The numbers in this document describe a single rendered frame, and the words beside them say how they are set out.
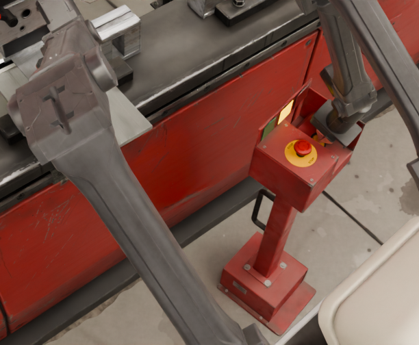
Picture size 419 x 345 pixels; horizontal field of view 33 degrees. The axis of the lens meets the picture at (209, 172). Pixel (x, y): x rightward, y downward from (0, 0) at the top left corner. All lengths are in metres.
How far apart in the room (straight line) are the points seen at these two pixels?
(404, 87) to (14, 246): 0.94
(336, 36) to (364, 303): 0.57
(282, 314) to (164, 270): 1.53
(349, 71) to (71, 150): 0.77
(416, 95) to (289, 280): 1.22
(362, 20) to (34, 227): 0.88
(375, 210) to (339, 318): 1.71
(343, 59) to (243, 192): 1.14
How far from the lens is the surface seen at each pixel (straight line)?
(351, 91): 1.39
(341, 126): 1.56
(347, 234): 2.42
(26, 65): 1.41
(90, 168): 0.67
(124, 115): 1.32
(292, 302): 2.25
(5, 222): 1.52
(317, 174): 1.55
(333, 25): 1.22
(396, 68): 1.03
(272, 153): 1.56
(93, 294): 2.18
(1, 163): 1.43
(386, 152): 2.64
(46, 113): 0.69
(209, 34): 1.64
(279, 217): 1.85
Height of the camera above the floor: 2.04
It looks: 56 degrees down
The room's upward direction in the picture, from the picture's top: 9 degrees clockwise
